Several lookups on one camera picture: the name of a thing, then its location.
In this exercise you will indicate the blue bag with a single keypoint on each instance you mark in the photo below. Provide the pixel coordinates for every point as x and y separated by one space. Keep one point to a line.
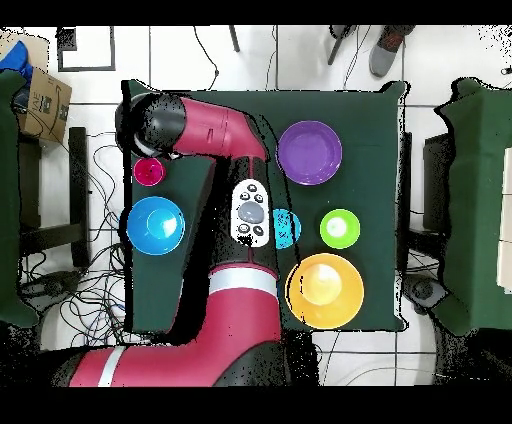
16 56

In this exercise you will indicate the small light blue ribbed bowl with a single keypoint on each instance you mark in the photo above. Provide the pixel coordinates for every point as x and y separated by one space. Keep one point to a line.
290 230

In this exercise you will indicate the large orange bowl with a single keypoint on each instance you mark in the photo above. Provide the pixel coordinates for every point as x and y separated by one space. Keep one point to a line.
344 308

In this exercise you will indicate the green cloth covered table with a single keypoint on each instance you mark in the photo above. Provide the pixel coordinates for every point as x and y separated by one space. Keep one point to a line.
480 200
8 200

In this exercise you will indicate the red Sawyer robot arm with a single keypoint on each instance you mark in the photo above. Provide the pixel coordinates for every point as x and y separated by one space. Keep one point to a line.
240 320

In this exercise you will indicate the black pedestal foot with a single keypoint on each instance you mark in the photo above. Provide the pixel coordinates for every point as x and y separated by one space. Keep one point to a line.
424 290
48 286

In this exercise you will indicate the large blue bowl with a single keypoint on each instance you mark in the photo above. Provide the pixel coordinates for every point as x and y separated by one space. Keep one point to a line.
140 236

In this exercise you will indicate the person's foot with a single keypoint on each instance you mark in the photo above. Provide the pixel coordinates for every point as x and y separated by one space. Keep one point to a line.
384 56

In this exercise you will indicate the printed cardboard box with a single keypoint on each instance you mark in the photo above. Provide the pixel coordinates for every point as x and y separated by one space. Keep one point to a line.
44 108

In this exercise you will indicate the dark green table cloth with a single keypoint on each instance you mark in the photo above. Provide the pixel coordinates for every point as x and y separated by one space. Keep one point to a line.
372 120

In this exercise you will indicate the plain cardboard box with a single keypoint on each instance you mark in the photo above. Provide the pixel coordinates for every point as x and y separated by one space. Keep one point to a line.
38 52

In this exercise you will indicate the black square floor frame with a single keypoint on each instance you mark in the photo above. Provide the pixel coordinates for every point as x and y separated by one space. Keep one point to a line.
86 68

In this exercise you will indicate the small green ribbed bowl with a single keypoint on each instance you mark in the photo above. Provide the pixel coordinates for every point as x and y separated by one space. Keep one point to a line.
348 236

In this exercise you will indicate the wide purple bowl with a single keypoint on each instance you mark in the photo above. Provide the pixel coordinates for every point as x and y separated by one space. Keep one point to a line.
309 152

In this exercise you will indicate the black tripod stand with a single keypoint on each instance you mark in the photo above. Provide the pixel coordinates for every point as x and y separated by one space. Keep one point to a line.
338 46

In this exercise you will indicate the black bench frame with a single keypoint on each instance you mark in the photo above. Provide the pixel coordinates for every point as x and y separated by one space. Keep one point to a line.
78 180

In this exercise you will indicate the white box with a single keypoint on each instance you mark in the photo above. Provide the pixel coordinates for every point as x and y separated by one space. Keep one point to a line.
507 240

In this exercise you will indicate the red cup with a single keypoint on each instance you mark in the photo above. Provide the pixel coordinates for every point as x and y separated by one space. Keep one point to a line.
146 174

